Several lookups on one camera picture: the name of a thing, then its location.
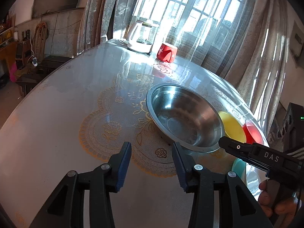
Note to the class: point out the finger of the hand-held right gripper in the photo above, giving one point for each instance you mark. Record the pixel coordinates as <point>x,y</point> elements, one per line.
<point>235,146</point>
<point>255,163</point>

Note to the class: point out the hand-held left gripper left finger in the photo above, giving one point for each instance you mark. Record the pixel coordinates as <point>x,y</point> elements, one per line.
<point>123,166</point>

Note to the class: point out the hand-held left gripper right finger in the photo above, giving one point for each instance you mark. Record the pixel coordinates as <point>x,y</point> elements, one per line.
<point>180,168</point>

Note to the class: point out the teal plastic plate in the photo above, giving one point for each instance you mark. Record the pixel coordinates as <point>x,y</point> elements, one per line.
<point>238,166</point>

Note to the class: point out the yellow plastic bowl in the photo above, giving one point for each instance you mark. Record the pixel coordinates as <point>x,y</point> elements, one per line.
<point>232,125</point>

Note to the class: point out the red plastic bowl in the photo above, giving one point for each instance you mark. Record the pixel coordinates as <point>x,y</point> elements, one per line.
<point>254,133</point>

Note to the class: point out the stainless steel bowl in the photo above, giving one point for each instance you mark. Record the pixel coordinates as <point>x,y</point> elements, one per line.
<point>185,114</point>

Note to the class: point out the person's right hand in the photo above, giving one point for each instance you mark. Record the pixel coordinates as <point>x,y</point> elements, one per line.
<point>264,199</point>

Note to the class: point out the beige patterned curtain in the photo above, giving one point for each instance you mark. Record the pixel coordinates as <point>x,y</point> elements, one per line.
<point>261,64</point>

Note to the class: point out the sheer white curtain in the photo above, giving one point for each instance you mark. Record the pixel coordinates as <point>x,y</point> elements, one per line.
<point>190,49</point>

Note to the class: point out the red mug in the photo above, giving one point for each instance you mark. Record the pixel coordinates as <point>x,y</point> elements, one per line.
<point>166,52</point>

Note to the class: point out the dark wooden stool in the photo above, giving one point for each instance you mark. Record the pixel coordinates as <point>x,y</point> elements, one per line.
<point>54,61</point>
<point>28,80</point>

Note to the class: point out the white glass kettle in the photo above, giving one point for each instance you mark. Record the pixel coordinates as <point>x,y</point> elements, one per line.
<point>136,38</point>

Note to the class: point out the white charging phone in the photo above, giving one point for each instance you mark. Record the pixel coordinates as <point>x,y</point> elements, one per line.
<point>35,61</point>

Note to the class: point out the wooden folding chair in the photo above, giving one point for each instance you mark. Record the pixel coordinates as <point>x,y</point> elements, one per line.
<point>40,40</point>

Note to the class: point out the grey velvet curtain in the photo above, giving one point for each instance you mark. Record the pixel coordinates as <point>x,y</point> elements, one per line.
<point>99,16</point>

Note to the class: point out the black speaker box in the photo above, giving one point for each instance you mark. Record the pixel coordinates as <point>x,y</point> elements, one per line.
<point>22,51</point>

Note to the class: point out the barred window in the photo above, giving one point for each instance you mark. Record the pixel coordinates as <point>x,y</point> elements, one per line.
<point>166,7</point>

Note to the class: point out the yellow wooden cabinet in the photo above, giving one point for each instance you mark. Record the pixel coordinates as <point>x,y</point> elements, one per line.
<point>9,52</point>

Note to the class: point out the cluttered display shelf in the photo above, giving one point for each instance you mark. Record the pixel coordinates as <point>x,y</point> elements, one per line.
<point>7,28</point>

